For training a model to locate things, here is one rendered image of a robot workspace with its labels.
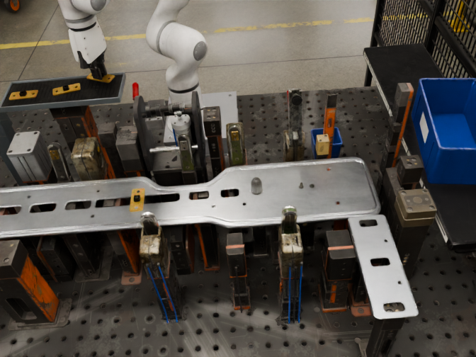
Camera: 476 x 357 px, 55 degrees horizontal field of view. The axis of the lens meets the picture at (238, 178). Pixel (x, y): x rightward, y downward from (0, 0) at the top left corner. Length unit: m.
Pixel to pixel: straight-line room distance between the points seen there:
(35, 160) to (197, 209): 0.50
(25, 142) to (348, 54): 2.80
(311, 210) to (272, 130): 0.75
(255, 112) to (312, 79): 1.48
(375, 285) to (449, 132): 0.57
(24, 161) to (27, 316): 0.46
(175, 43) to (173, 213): 0.60
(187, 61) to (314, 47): 2.36
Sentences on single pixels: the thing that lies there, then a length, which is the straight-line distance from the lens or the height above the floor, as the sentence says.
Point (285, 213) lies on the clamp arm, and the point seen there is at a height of 1.11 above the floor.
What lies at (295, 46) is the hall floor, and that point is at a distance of 3.87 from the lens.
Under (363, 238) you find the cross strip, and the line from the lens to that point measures 1.22.
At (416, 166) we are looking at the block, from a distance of 1.31.
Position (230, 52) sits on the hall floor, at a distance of 3.83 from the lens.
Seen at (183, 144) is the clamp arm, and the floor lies 1.08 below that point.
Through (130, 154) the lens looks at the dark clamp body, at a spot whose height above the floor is 1.04.
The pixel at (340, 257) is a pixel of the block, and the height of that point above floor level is 0.98.
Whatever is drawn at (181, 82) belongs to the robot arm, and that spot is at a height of 1.03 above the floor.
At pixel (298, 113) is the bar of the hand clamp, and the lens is 1.33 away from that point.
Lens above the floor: 1.97
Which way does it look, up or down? 46 degrees down
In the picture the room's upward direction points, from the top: 6 degrees counter-clockwise
